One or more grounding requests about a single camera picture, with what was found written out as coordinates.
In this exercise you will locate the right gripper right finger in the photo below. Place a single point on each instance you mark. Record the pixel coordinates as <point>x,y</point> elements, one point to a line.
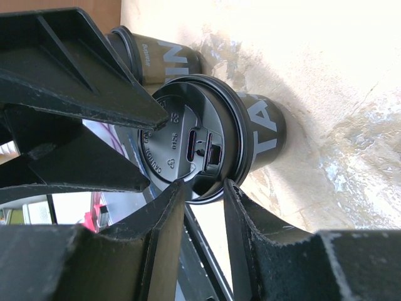
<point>273,260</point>

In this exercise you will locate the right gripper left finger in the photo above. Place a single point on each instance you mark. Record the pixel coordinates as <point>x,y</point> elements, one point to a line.
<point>136,258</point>

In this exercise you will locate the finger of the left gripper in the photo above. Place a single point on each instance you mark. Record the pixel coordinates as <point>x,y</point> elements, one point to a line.
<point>58,154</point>
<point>58,61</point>

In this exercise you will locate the dark coffee cup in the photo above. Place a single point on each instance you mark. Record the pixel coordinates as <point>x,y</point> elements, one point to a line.
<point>155,62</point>
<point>267,129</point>

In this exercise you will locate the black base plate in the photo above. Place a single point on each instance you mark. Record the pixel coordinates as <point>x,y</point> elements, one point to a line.
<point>200,276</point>

